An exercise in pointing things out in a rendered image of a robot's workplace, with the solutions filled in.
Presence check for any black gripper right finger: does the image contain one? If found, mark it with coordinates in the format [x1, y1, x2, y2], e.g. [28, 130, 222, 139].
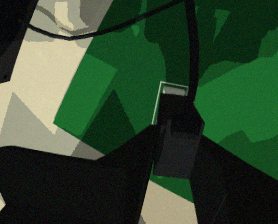
[190, 135, 278, 224]

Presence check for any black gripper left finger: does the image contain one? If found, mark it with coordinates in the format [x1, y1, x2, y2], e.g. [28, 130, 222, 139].
[0, 124, 158, 224]

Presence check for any green circuit board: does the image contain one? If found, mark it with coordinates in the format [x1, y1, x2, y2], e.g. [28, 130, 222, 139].
[54, 0, 278, 181]

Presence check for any black cable with plug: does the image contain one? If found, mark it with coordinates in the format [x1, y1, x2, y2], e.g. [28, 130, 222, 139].
[18, 0, 206, 179]

